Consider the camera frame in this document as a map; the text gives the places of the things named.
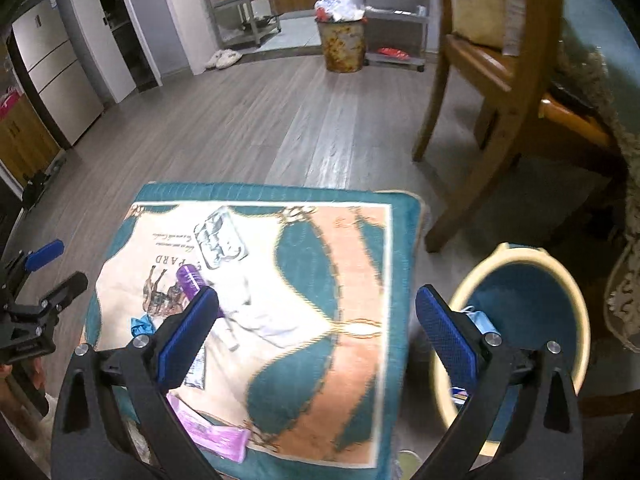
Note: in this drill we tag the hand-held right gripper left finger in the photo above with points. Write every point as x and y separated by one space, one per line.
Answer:
187 330

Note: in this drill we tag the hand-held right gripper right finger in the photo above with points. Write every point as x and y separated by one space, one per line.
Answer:
445 335

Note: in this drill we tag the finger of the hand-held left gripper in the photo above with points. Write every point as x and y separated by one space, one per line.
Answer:
65 292
45 255

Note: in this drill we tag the light blue face mask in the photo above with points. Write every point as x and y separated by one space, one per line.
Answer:
482 320

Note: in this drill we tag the dark blue bin yellow rim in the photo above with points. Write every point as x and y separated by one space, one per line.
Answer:
530 300

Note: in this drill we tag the person's left hand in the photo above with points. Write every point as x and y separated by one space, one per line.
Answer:
37 375

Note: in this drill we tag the white printed packet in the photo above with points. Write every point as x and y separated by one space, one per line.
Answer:
196 370

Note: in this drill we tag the teal plastic scrap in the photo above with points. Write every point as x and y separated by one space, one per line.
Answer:
145 325

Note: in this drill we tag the purple bottle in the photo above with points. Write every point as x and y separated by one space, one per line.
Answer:
190 280

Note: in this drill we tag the black floor device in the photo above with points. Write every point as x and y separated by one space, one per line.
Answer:
39 190

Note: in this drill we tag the white tissue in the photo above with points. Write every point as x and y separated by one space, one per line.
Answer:
260 320

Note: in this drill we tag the silver blister pack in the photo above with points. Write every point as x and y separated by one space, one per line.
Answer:
220 240

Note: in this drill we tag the purple wrapper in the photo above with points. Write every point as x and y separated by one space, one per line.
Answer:
210 432

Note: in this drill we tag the wooden side cabinet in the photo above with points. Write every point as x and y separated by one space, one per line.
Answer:
25 145

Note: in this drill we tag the teal and peach printed cushion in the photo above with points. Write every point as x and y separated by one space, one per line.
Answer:
310 270

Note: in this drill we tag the pink bag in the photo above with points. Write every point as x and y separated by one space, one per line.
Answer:
9 102

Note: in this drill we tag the silver refrigerator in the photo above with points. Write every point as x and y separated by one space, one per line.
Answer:
60 85

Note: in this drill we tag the wooden chair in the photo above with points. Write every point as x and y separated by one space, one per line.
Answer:
520 125

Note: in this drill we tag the white door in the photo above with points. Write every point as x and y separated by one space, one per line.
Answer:
100 35

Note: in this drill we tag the white slipper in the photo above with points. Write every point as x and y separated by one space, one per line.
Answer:
215 61
231 57

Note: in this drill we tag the red packet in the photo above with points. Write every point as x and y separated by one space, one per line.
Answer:
395 52

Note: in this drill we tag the floral waste bin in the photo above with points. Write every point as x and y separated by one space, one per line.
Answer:
342 47

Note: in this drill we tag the metal shelf rack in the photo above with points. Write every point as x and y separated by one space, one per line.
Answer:
260 30

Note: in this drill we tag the beige chair cushion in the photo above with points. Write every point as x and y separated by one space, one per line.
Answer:
477 5

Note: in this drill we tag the teal tablecloth with lace trim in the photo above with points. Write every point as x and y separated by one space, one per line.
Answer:
600 35

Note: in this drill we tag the white bag of rubbish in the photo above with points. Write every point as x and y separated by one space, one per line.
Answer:
340 10

